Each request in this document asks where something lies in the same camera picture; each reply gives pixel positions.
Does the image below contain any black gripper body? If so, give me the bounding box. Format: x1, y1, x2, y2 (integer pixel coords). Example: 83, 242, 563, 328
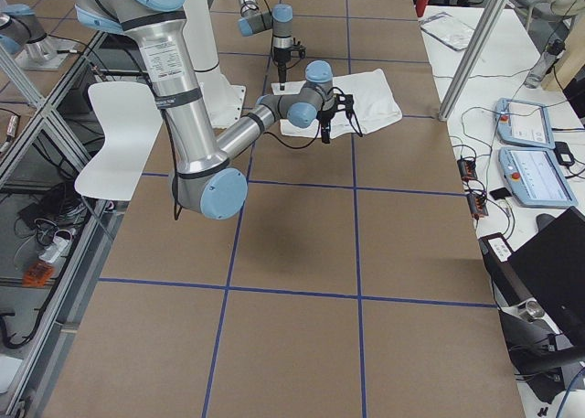
272, 37, 306, 67
317, 93, 355, 124

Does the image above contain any white printed t-shirt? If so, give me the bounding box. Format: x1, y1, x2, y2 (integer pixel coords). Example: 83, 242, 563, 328
271, 69, 402, 139

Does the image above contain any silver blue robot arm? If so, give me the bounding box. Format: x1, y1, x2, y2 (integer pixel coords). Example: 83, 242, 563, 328
238, 0, 306, 90
76, 0, 355, 220

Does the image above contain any white foil-edged package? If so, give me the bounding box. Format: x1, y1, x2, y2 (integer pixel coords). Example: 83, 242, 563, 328
420, 12, 474, 51

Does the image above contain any black orange adapter box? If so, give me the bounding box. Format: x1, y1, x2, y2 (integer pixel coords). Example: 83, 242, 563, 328
457, 158, 477, 181

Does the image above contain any white plastic chair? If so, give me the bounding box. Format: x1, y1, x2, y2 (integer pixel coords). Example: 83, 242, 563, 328
75, 81, 162, 201

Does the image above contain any upper blue teach pendant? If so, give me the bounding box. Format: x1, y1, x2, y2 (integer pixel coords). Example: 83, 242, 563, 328
495, 98, 555, 149

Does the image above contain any blue teach pendant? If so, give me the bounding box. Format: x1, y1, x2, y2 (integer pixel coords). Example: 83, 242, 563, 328
498, 146, 578, 209
495, 98, 555, 149

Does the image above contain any lower blue teach pendant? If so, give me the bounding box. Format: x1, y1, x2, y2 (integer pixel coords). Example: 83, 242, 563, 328
498, 146, 578, 209

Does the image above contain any black laptop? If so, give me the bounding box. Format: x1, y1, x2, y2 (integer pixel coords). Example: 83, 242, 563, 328
479, 207, 584, 345

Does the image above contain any orange box on floor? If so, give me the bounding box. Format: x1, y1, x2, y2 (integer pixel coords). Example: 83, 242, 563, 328
22, 262, 54, 287

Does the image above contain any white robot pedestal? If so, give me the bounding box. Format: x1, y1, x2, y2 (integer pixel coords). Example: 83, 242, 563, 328
184, 0, 246, 129

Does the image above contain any aluminium frame post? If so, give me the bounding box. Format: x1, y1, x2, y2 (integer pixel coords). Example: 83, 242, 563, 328
438, 0, 508, 122

